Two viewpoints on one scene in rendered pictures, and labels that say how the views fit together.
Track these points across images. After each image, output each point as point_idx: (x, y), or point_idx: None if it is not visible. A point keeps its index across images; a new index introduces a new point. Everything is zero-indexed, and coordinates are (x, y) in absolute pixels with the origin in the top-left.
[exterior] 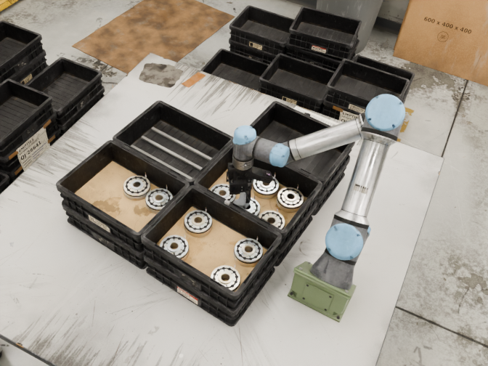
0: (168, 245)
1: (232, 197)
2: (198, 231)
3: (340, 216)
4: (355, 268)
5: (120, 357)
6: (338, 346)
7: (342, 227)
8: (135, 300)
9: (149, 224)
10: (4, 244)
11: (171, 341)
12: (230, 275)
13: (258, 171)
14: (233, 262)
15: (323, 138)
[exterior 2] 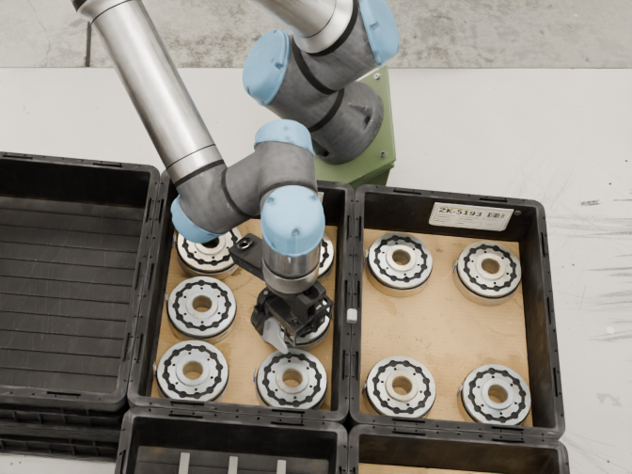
0: (506, 404)
1: (289, 355)
2: (426, 371)
3: (349, 20)
4: (244, 141)
5: None
6: (416, 120)
7: (371, 10)
8: (585, 471)
9: (521, 437)
10: None
11: (602, 358)
12: (481, 259)
13: (260, 255)
14: (433, 285)
15: (176, 80)
